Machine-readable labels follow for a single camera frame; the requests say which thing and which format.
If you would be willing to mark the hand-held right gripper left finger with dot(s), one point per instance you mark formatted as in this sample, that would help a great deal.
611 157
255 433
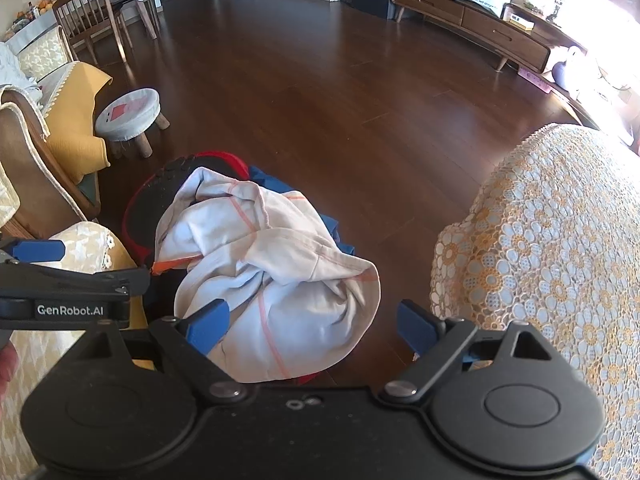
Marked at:
207 322

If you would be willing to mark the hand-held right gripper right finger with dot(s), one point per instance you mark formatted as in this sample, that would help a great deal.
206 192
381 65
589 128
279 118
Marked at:
417 332

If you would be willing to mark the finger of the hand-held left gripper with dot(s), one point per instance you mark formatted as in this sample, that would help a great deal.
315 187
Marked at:
37 251
125 278

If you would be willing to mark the red black laundry basket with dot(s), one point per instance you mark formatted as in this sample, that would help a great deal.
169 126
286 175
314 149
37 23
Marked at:
150 200

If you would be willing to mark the white fleece top orange seams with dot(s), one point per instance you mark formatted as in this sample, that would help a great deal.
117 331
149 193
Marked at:
280 280

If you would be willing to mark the person's left hand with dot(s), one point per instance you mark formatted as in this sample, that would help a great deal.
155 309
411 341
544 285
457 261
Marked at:
7 380

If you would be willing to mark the wooden sofa yellow cover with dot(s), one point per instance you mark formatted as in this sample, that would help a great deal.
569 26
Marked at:
65 125

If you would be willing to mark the lace-covered round table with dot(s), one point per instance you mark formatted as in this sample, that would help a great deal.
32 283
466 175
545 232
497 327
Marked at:
550 260

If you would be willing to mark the blue garment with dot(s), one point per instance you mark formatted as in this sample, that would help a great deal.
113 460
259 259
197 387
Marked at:
270 180

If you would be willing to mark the round white stool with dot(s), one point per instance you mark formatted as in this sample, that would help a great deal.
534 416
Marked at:
127 112

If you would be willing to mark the wooden dining chair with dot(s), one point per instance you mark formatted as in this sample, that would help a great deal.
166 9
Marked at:
85 10

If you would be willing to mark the purple kettlebell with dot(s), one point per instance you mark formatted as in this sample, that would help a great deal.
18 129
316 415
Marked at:
567 72

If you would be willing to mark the wooden TV cabinet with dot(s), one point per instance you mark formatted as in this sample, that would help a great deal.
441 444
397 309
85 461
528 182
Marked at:
500 35

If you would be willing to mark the small white box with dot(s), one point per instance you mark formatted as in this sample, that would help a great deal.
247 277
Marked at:
522 21

